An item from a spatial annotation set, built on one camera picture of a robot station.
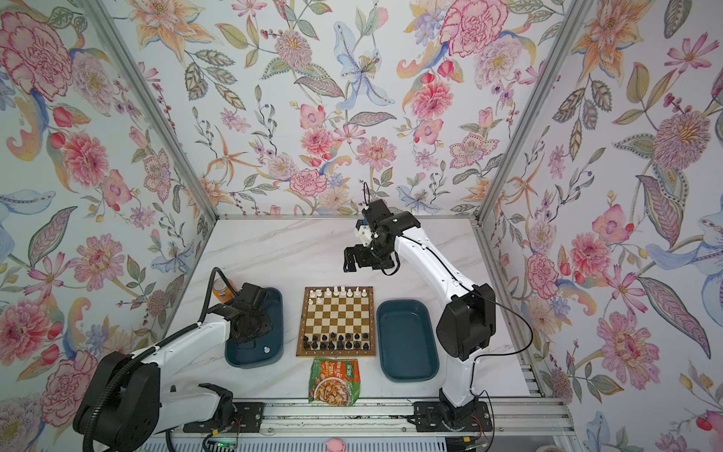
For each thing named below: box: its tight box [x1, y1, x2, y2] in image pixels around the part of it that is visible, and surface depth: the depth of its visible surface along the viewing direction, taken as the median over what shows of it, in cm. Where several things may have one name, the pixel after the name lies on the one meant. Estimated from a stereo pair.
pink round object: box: [325, 437, 347, 452], surface depth 71 cm
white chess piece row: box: [309, 286, 369, 299], surface depth 97 cm
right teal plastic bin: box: [376, 299, 440, 384], surface depth 88 cm
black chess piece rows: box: [303, 332, 370, 352], surface depth 86 cm
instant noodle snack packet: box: [308, 356, 361, 407], surface depth 81 cm
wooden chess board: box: [295, 286, 376, 356], surface depth 92 cm
